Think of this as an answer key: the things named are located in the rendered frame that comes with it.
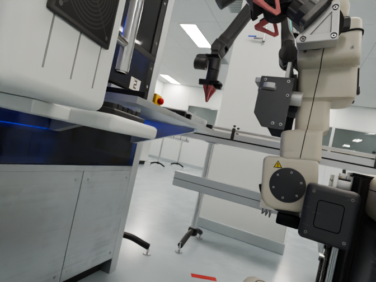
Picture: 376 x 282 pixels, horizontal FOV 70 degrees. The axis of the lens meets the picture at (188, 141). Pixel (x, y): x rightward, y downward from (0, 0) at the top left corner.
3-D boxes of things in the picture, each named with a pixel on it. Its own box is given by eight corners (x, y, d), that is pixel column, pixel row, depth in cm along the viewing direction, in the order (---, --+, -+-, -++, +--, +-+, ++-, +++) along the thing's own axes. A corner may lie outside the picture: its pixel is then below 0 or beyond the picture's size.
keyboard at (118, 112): (-45, 83, 60) (-42, 72, 60) (12, 97, 73) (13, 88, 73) (112, 114, 49) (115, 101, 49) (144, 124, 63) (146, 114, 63)
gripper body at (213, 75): (202, 85, 133) (205, 71, 133) (222, 88, 129) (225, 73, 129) (197, 81, 127) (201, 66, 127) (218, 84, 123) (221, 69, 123)
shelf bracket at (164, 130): (130, 141, 142) (135, 117, 142) (133, 142, 145) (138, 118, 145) (188, 155, 129) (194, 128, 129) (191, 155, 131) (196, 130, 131)
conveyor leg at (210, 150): (184, 234, 215) (205, 140, 216) (188, 232, 223) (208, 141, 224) (194, 238, 211) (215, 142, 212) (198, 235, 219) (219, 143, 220)
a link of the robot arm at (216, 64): (220, 56, 124) (223, 60, 130) (206, 55, 127) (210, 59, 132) (217, 70, 124) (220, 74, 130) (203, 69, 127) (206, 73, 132)
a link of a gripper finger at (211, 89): (199, 102, 133) (203, 83, 133) (213, 104, 130) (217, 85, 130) (194, 99, 127) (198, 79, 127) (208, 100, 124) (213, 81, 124)
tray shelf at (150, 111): (18, 84, 91) (20, 78, 91) (135, 119, 156) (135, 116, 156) (136, 103, 72) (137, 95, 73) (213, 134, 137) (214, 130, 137)
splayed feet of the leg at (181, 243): (172, 252, 195) (175, 233, 196) (196, 235, 241) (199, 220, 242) (182, 255, 192) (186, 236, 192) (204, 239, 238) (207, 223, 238)
